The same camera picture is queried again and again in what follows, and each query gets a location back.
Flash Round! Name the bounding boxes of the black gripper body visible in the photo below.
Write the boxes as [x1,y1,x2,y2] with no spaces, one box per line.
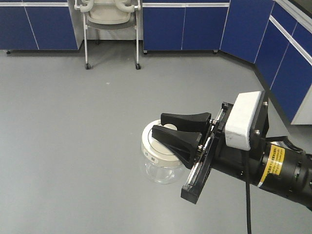
[181,91,269,204]

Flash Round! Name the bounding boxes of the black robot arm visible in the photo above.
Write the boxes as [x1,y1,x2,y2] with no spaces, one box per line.
[152,91,312,208]

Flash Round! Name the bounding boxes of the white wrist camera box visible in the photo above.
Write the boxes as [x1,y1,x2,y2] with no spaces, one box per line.
[225,91,262,151]

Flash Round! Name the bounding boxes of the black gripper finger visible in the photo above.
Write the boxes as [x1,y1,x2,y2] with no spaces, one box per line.
[152,125,202,169]
[160,112,211,133]

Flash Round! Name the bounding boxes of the beige rolling chair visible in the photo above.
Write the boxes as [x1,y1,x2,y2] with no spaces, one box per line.
[74,0,141,70]

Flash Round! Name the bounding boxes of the black camera cable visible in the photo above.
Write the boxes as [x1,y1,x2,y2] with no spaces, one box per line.
[244,149,253,234]

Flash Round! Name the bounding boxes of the glass jar with white lid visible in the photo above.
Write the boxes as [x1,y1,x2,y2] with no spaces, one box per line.
[141,119,185,184]

